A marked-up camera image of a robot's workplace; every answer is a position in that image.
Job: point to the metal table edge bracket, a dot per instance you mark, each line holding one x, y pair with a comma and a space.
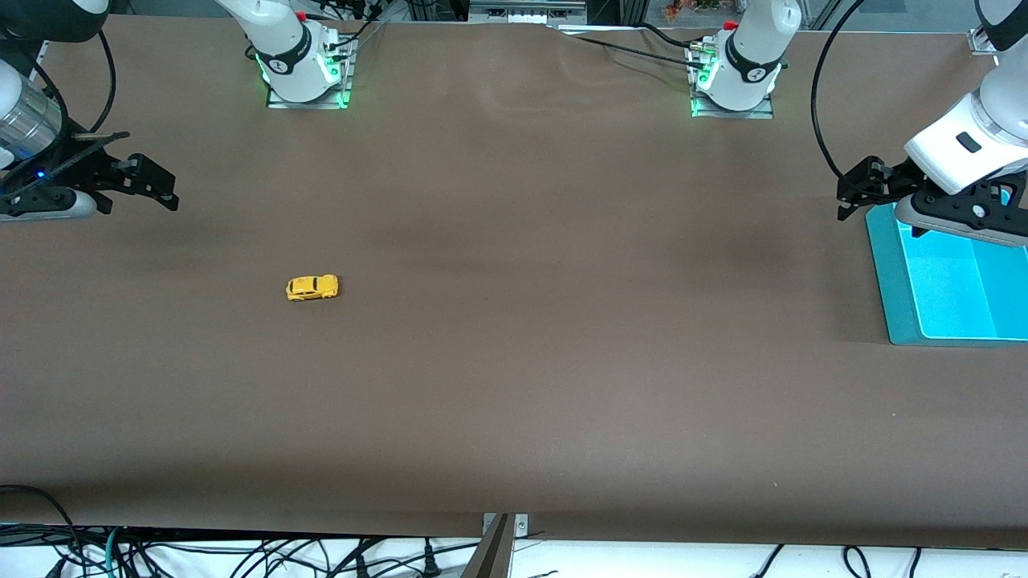
522, 526

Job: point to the aluminium frame profile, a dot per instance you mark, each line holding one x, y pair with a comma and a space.
522, 12

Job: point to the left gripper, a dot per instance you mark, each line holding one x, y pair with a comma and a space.
893, 181

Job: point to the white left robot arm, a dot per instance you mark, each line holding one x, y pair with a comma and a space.
755, 40

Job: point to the teal plastic bin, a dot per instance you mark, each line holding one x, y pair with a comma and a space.
948, 297

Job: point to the yellow beetle toy car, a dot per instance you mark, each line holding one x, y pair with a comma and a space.
313, 287

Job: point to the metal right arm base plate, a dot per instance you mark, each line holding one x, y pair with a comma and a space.
277, 100

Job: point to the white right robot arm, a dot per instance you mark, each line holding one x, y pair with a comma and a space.
281, 36

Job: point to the metal table corner bracket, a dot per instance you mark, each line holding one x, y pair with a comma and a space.
981, 44

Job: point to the dark tapered pole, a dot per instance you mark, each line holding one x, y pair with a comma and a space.
490, 558

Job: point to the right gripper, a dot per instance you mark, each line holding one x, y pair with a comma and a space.
79, 171

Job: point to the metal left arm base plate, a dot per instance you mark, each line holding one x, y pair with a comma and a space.
763, 112

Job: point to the orange background item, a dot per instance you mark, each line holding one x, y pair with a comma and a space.
679, 10

